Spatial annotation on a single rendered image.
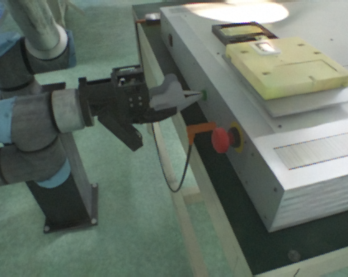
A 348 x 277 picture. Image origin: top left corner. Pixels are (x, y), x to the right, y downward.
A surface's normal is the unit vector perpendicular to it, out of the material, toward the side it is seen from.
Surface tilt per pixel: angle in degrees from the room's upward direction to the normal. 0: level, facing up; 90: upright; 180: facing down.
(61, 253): 0
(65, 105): 44
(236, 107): 0
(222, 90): 0
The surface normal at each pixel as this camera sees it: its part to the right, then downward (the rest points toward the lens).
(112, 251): -0.03, -0.75
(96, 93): 0.24, 0.64
